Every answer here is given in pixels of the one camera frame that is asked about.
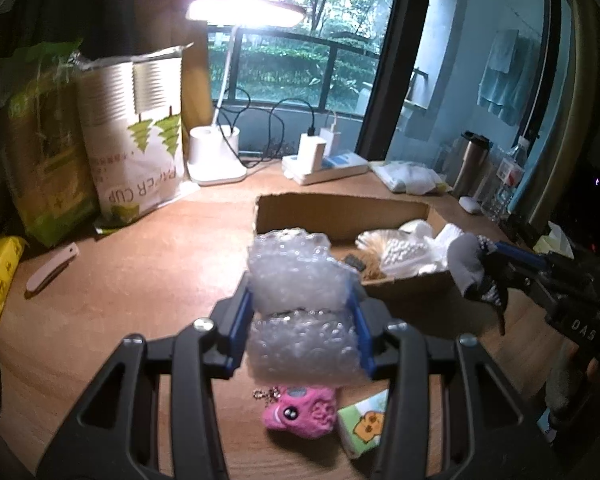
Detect white desk lamp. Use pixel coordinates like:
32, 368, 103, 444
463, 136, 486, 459
186, 0, 306, 187

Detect white power strip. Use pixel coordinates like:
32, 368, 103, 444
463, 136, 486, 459
281, 151, 370, 186

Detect bag of cotton swabs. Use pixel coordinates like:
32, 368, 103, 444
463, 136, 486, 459
355, 230, 448, 278

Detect white folding knife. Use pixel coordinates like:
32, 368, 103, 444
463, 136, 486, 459
26, 242, 80, 293

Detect clear bubble wrap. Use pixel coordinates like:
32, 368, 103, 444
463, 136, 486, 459
246, 229, 361, 388

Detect yellow packet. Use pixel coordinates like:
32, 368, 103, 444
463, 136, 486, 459
0, 235, 28, 331

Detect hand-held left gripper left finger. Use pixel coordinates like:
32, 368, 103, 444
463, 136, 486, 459
35, 270, 256, 480

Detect small black device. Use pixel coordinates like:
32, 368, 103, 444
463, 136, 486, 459
500, 212, 536, 246

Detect brown fibrous pad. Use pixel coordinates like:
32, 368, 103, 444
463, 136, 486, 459
360, 255, 388, 282

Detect yellowish curtain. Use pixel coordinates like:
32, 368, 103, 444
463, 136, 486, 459
545, 0, 600, 211

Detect white plastic packet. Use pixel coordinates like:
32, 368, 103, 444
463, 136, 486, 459
370, 160, 453, 195

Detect small white charger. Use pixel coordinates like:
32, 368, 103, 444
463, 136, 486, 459
319, 109, 341, 156

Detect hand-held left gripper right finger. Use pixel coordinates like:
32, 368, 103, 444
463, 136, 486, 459
345, 280, 566, 480

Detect white sock with black pattern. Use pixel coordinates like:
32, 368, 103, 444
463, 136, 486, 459
447, 232, 508, 336

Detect black window frame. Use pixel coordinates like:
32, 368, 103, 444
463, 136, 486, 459
355, 0, 436, 161

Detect green plastic package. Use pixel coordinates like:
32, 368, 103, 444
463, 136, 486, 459
0, 42, 98, 247

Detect black charger cable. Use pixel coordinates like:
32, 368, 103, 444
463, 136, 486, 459
240, 99, 318, 168

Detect black lamp cable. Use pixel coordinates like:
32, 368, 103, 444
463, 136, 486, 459
215, 87, 253, 161

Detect black balcony railing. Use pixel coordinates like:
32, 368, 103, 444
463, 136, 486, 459
207, 30, 381, 116

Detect steel tumbler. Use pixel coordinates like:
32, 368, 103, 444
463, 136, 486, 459
452, 131, 493, 200

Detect clear water bottle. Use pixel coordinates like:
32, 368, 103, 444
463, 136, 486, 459
481, 136, 528, 221

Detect pink plush keychain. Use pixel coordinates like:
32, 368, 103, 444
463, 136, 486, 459
252, 384, 338, 440

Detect green cartoon tissue pack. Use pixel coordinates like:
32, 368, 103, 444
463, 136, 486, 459
336, 389, 391, 460

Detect large white charger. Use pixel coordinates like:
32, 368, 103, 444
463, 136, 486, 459
300, 132, 327, 173

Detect dark curtain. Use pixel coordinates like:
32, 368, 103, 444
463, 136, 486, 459
0, 0, 241, 161

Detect white paper cup package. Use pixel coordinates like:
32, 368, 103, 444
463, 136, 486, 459
75, 42, 193, 233

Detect light blue hanging clothes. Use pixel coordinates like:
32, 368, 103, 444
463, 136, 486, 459
477, 29, 541, 128

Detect black box with lights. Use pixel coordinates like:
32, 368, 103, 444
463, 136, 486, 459
555, 160, 600, 261

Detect cardboard box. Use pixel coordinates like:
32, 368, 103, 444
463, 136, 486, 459
252, 192, 463, 301

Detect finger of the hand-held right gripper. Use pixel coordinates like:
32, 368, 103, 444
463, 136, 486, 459
495, 241, 551, 271
500, 266, 551, 306

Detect yellow tissue box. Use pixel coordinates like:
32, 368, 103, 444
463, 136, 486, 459
532, 220, 576, 261

